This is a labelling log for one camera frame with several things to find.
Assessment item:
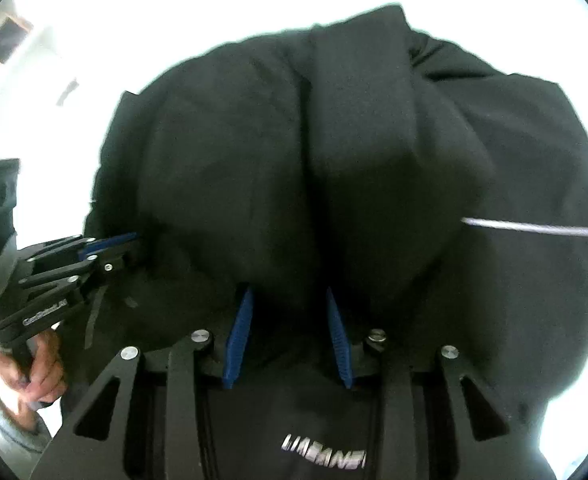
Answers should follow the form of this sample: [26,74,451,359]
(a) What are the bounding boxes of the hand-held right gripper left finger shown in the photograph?
[30,285,257,480]

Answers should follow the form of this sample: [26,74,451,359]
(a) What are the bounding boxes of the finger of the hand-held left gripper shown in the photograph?
[18,244,140,305]
[25,231,140,265]

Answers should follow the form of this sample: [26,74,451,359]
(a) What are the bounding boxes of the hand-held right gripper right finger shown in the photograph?
[324,286,559,480]

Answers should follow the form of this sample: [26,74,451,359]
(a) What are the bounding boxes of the black hooded jacket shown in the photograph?
[56,4,588,480]

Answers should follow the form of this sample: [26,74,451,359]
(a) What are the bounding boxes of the person's left forearm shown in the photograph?
[0,385,54,467]

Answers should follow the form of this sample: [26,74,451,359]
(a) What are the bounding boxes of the person's left hand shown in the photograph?
[0,331,68,408]

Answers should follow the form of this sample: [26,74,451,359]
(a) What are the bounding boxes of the white shelf unit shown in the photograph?
[0,0,82,111]

